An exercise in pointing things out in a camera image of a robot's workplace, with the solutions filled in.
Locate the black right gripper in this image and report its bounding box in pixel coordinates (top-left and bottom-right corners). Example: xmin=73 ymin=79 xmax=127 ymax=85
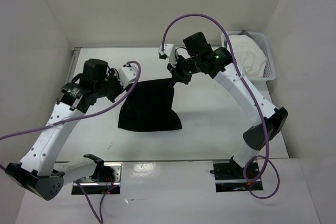
xmin=167 ymin=53 xmax=200 ymax=84

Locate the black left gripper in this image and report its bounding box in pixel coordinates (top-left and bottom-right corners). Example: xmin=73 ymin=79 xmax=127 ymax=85
xmin=95 ymin=69 xmax=130 ymax=103

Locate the black skirt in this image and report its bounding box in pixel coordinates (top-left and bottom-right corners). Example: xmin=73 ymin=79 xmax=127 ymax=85
xmin=118 ymin=78 xmax=182 ymax=132

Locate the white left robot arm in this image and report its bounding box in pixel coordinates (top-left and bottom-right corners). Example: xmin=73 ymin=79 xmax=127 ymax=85
xmin=5 ymin=59 xmax=124 ymax=201

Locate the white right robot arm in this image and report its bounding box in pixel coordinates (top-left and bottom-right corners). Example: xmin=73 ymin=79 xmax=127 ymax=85
xmin=159 ymin=32 xmax=288 ymax=178

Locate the white skirt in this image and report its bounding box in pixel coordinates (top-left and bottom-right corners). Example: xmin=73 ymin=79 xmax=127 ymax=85
xmin=229 ymin=35 xmax=267 ymax=78

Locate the dark grey garment in basket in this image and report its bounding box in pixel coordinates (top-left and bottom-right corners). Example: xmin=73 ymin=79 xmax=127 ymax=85
xmin=238 ymin=30 xmax=252 ymax=38

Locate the white plastic basket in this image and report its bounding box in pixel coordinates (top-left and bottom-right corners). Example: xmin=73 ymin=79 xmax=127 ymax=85
xmin=227 ymin=30 xmax=276 ymax=82

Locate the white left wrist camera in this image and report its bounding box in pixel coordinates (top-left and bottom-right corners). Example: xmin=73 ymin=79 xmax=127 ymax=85
xmin=118 ymin=65 xmax=138 ymax=88

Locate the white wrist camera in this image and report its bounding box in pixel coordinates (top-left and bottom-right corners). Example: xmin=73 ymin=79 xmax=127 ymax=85
xmin=118 ymin=65 xmax=138 ymax=88
xmin=158 ymin=44 xmax=178 ymax=68

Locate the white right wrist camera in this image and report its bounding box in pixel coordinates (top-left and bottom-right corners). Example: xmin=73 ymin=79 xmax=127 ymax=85
xmin=158 ymin=44 xmax=178 ymax=68

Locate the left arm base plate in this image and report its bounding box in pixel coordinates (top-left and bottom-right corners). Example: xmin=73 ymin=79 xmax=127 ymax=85
xmin=78 ymin=162 xmax=123 ymax=195

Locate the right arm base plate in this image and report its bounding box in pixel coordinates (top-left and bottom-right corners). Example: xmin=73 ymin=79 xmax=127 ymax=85
xmin=209 ymin=161 xmax=263 ymax=193

